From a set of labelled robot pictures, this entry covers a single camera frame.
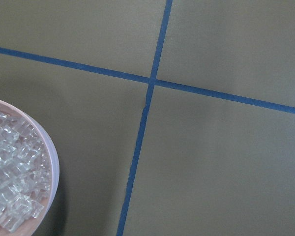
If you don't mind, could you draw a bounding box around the pink ribbed bowl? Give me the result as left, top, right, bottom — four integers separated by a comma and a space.
0, 100, 59, 236

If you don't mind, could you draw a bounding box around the clear ice cubes pile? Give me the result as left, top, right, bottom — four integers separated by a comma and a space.
0, 111, 51, 233

